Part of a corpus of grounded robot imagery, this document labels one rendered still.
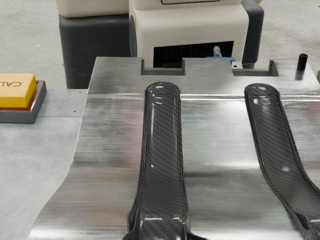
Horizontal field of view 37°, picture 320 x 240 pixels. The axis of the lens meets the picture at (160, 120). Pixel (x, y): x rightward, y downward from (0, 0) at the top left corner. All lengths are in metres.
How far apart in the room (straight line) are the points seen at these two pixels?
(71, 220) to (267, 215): 0.13
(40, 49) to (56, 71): 0.27
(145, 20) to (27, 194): 0.48
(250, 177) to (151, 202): 0.10
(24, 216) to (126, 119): 0.15
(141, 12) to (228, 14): 0.17
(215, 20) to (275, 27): 2.01
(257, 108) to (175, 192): 0.17
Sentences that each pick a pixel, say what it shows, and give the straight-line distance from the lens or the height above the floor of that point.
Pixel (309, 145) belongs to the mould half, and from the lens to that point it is 0.48.
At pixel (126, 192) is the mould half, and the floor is 0.91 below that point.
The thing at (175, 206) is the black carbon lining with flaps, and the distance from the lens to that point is 0.35.
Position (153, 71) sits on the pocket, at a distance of 0.60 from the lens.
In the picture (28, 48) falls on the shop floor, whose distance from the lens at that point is 2.69.
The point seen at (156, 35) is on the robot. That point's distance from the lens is 0.93.
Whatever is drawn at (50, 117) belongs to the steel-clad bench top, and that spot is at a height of 0.80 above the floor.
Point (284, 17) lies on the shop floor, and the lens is 3.10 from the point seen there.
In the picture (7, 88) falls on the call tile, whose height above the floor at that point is 0.84.
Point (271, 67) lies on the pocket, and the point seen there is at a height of 0.88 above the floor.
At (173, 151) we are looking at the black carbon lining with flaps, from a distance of 0.45.
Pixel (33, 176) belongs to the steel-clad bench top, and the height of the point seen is 0.80.
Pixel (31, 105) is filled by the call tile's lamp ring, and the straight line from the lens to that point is 0.65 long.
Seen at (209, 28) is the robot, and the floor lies 0.78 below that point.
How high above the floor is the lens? 1.16
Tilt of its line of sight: 35 degrees down
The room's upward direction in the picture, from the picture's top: straight up
